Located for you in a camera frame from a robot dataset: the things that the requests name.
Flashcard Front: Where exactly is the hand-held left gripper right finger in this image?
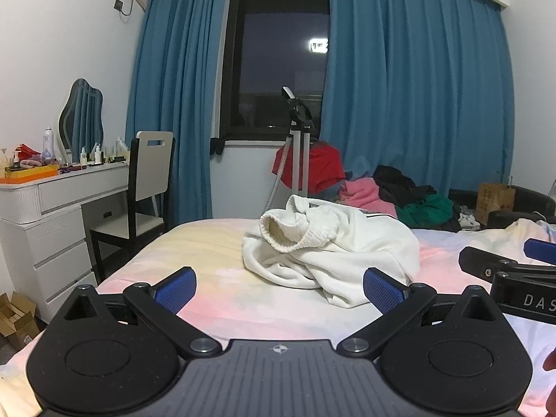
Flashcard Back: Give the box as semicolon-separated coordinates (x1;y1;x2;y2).
336;268;507;359

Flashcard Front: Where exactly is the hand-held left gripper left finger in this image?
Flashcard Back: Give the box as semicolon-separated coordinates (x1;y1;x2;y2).
53;266;223;359

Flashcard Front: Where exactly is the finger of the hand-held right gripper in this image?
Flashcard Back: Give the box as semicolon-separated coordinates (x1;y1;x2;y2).
523;238;556;267
459;246;556;288

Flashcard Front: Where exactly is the white sweatshirt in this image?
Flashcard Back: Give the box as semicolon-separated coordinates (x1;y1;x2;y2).
242;194;421;309

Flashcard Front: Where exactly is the person's right hand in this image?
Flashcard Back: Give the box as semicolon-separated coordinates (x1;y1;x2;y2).
544;348;556;415

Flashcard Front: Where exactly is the white and black garment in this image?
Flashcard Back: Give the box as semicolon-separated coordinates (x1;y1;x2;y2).
458;208;481;232

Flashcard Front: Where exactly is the black sofa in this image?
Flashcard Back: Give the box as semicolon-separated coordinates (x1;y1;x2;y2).
449;186;556;231

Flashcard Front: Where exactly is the brown paper bag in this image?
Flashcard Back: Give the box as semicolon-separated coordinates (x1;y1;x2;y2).
475;182;516;227

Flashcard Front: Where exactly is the green garment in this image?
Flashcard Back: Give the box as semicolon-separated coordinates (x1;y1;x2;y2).
396;194;453;227

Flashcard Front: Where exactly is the black and white chair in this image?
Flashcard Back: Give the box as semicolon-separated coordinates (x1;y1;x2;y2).
89;131;175;284

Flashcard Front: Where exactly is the white vanity desk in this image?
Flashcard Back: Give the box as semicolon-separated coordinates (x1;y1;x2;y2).
0;162;131;323

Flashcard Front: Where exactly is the red garment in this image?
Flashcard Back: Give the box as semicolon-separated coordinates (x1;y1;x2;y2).
272;141;347;193

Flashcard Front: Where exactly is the row of cosmetic bottles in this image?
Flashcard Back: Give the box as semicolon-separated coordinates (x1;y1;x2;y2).
78;137;131;166

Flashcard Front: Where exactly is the cardboard box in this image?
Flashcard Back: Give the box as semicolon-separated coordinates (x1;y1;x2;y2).
0;291;42;351

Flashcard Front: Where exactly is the garment steamer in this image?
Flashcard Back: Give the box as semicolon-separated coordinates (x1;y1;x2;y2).
261;86;314;210

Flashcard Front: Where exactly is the orange tray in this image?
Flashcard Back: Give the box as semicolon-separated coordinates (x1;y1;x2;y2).
0;164;59;184

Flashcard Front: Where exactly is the wavy vanity mirror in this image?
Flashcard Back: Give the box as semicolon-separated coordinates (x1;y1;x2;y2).
59;78;105;154

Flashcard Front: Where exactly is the blue curtain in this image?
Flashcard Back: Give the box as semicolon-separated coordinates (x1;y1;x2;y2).
319;0;515;198
125;0;231;229

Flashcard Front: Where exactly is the dark window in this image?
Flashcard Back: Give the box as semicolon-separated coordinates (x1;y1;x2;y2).
216;0;332;144

